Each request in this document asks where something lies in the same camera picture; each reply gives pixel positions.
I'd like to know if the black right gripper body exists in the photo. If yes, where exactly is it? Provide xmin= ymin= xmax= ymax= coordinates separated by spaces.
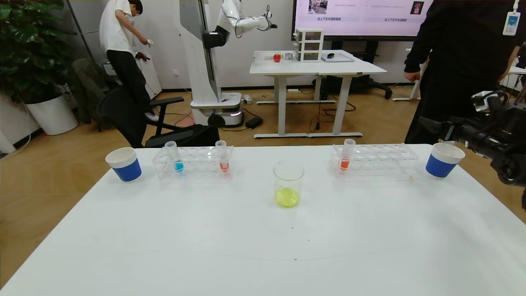
xmin=438 ymin=120 xmax=489 ymax=146

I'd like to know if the blue pigment test tube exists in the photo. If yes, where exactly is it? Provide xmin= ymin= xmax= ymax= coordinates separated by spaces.
xmin=165 ymin=141 xmax=185 ymax=173

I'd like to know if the clear acrylic test tube rack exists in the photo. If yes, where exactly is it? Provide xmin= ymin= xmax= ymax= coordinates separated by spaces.
xmin=153 ymin=146 xmax=235 ymax=180
xmin=330 ymin=143 xmax=420 ymax=178

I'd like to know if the orange pigment test tube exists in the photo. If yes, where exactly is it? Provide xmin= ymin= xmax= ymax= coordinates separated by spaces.
xmin=339 ymin=139 xmax=356 ymax=171

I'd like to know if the clear glass beaker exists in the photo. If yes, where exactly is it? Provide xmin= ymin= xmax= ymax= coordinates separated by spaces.
xmin=273 ymin=161 xmax=305 ymax=208

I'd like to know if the red pigment test tube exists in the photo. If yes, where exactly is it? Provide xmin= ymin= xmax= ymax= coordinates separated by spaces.
xmin=216 ymin=140 xmax=230 ymax=172

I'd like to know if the blue and white paper cup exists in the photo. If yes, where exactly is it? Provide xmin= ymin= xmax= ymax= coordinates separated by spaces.
xmin=105 ymin=147 xmax=142 ymax=182
xmin=425 ymin=143 xmax=466 ymax=179

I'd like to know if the white standing desk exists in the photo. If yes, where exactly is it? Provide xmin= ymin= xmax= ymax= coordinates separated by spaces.
xmin=317 ymin=50 xmax=387 ymax=138
xmin=249 ymin=50 xmax=321 ymax=139

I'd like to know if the grey flat tablet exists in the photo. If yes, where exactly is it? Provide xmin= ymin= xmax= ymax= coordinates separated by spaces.
xmin=321 ymin=53 xmax=355 ymax=63

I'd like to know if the white mini drawer unit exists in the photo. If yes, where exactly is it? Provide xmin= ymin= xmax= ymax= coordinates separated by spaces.
xmin=294 ymin=28 xmax=324 ymax=62

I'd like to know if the white humanoid robot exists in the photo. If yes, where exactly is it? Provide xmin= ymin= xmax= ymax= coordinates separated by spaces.
xmin=175 ymin=0 xmax=278 ymax=128

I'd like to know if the black office chair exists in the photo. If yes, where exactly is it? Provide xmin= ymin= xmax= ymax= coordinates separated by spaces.
xmin=99 ymin=85 xmax=221 ymax=148

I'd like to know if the person in white shirt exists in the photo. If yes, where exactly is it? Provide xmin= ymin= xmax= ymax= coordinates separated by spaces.
xmin=99 ymin=0 xmax=159 ymax=123

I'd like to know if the olive green jacket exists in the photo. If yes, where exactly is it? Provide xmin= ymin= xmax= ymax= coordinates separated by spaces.
xmin=73 ymin=58 xmax=120 ymax=124

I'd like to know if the white plant pot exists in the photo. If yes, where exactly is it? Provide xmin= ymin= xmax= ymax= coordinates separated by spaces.
xmin=25 ymin=93 xmax=78 ymax=135

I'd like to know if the green leafy plant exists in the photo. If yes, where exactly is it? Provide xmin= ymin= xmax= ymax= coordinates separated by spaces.
xmin=0 ymin=0 xmax=77 ymax=105

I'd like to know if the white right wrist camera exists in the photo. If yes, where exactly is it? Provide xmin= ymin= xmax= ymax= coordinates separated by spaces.
xmin=471 ymin=91 xmax=509 ymax=113

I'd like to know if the large wall display screen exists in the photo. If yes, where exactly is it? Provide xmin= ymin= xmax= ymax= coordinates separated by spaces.
xmin=291 ymin=0 xmax=436 ymax=37

